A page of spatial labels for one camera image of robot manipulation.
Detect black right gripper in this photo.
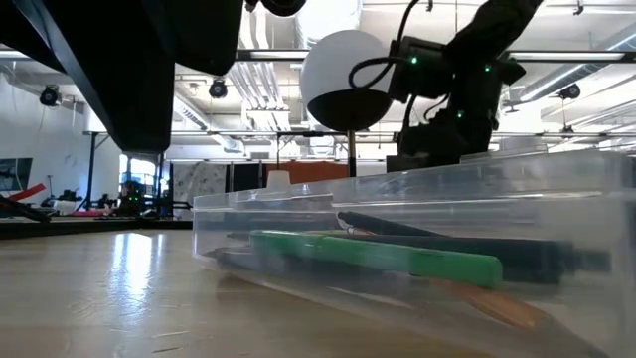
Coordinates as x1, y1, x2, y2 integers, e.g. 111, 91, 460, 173
396, 108, 494, 170

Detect clear plastic box lid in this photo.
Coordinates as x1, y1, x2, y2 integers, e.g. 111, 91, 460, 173
192, 148, 635, 210

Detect black pen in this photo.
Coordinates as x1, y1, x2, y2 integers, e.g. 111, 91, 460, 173
226, 231, 612, 285
337, 211, 443, 239

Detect green marker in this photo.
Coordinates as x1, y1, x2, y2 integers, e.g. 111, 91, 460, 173
249, 229, 504, 290

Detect clear plastic supply box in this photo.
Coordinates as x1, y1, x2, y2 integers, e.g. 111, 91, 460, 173
192, 191, 636, 358

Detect background robot with green lights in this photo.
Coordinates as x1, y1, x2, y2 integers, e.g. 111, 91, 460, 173
116, 180, 146, 218

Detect marble patterned panel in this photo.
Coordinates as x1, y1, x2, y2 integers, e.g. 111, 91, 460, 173
172, 162, 228, 210

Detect white globe table lamp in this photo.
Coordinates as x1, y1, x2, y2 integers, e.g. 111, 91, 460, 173
299, 28, 395, 179

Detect orange partition panel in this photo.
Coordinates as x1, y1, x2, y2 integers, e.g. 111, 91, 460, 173
265, 161, 349, 185

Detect red foam tube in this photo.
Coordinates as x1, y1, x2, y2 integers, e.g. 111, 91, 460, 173
7, 182, 47, 203

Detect white plastic cup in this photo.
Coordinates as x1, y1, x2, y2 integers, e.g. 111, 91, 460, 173
266, 170, 292, 189

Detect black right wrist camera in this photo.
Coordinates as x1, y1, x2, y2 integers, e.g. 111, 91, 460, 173
389, 37, 451, 104

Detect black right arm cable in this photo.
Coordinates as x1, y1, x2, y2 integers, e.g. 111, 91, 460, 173
347, 0, 423, 90

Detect dark wall screen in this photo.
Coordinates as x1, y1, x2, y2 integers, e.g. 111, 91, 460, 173
0, 157, 34, 193

